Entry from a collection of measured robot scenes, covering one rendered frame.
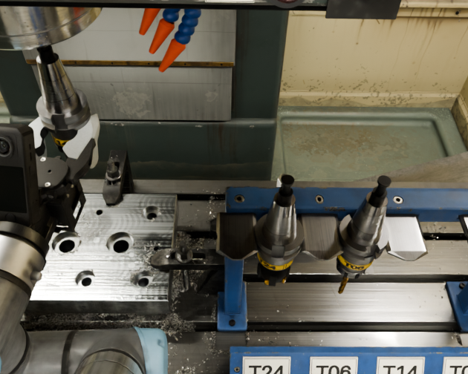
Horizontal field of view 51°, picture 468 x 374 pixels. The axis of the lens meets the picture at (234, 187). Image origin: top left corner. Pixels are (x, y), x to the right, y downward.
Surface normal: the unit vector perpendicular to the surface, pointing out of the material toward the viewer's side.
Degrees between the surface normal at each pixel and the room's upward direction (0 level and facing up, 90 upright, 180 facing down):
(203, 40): 90
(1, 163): 58
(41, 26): 90
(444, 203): 0
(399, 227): 0
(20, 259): 48
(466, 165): 25
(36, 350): 2
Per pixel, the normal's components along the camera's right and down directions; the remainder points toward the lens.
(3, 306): 0.80, -0.29
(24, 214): -0.14, 0.30
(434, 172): -0.41, -0.57
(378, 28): 0.00, 0.77
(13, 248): 0.54, -0.47
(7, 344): 0.98, 0.18
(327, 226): 0.02, -0.64
